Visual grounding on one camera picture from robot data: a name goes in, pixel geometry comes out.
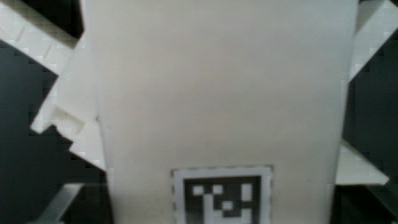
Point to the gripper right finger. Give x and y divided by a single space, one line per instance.
358 208

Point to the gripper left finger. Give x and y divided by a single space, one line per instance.
79 205

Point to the white cabinet body box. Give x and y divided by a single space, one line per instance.
70 113

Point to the white cabinet top block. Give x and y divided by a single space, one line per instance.
221 75

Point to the white obstacle fence frame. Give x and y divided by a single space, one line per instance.
45 43

